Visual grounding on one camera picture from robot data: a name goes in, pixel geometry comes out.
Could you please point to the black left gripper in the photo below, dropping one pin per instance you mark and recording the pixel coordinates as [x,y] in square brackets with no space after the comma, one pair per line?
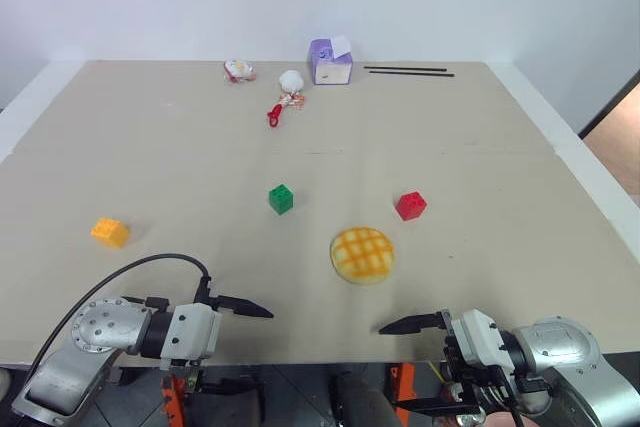
[209,299]

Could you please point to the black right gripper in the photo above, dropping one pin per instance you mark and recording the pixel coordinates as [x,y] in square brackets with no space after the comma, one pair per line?
[452,353]

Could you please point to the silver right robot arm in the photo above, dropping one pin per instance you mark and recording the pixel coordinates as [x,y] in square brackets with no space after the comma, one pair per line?
[555,342]

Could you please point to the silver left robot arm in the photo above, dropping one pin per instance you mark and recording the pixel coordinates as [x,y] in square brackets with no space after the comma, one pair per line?
[95,328]

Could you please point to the yellow melon bread toy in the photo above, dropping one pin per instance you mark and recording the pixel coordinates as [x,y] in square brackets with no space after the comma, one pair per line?
[362,254]

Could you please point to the green toy brick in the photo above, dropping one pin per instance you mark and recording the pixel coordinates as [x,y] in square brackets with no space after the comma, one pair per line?
[281,199]

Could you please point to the red toy brick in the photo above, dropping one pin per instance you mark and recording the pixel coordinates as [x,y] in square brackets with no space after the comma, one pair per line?
[411,207]

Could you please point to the orange toy brick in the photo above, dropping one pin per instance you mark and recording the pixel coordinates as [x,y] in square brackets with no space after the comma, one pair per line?
[110,234]

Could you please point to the small white orange toy packet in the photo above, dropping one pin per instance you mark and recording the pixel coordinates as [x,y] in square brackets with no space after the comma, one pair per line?
[239,70]

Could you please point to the thin black stick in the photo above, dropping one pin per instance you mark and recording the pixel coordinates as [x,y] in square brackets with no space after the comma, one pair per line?
[412,73]
[405,68]

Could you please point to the purple tissue box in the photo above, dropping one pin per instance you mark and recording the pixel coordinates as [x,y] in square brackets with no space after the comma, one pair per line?
[330,69]

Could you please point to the orange frame part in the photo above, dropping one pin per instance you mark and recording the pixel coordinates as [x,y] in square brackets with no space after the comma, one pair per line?
[172,404]
[402,379]

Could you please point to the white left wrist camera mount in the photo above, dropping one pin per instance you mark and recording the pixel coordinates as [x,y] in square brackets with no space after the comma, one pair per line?
[192,329]

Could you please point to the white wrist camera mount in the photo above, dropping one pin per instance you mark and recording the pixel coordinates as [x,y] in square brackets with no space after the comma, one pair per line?
[480,339]
[192,329]

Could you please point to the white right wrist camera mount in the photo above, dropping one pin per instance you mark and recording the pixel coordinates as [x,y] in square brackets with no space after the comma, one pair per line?
[480,339]

